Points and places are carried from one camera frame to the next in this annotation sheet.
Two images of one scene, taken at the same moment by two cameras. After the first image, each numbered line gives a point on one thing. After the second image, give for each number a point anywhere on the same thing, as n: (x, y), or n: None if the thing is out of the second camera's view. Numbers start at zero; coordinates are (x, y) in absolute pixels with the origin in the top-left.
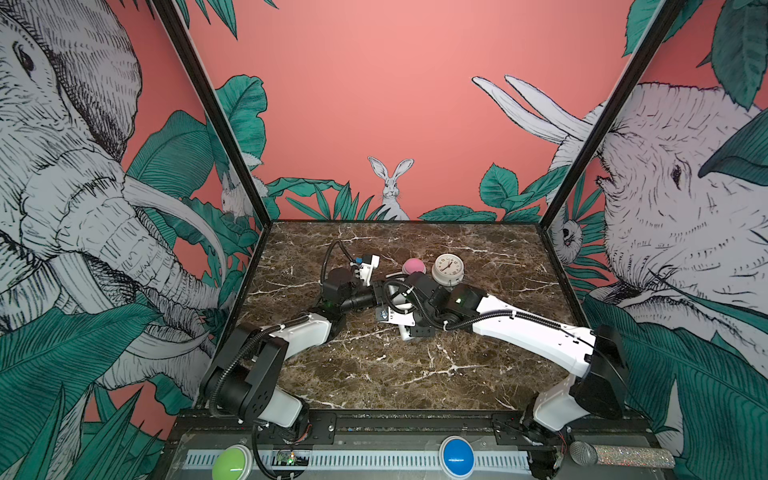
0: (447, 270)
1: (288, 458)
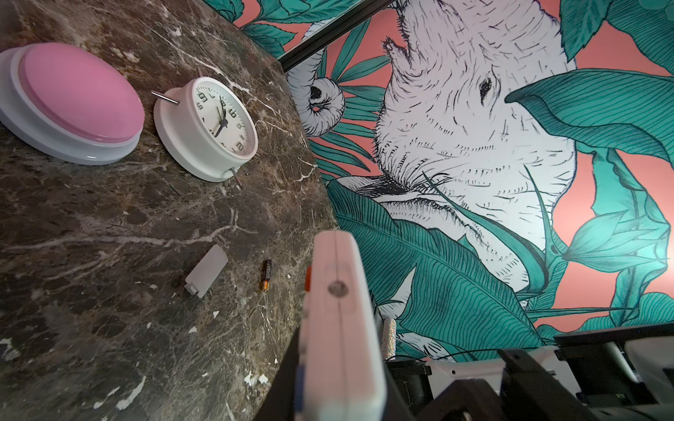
0: (205, 128)
1: None
